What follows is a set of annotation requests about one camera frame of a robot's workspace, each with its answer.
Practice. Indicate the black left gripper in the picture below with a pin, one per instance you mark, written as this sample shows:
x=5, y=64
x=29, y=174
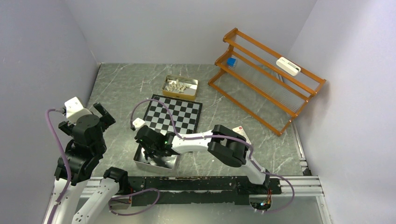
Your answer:
x=106, y=119

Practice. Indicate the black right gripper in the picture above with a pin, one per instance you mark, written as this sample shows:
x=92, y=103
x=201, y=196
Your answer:
x=149, y=150

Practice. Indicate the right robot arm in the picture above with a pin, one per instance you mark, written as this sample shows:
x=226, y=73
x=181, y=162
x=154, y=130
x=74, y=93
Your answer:
x=224, y=144

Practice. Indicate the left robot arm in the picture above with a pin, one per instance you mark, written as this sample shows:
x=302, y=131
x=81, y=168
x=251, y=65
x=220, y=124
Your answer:
x=78, y=159

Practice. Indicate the pile of black chess pieces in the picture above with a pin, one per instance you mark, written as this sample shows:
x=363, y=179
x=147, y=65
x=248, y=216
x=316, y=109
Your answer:
x=149, y=154

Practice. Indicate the pile of white chess pieces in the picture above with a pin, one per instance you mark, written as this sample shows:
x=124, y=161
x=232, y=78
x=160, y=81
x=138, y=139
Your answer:
x=176, y=86

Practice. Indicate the silver tin box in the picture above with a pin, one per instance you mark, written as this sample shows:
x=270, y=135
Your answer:
x=157, y=164

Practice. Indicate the black and white chessboard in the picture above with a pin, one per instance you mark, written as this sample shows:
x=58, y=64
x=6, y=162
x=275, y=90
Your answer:
x=185, y=113

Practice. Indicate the gold tin box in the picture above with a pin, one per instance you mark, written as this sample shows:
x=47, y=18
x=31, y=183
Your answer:
x=189, y=94

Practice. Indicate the small white red box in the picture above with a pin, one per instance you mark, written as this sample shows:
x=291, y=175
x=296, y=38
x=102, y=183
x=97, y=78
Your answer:
x=239, y=130

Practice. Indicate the blue cube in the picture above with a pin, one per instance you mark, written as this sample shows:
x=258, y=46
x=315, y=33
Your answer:
x=231, y=62

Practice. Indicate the orange wooden rack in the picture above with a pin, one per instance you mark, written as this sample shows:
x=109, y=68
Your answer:
x=256, y=68

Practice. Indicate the white rectangular device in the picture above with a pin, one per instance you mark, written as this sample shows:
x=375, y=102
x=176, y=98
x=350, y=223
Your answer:
x=288, y=66

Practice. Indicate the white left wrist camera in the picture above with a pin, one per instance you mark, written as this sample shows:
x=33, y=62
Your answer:
x=74, y=109

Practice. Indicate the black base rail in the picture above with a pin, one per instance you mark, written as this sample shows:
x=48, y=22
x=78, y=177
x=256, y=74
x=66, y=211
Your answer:
x=201, y=189

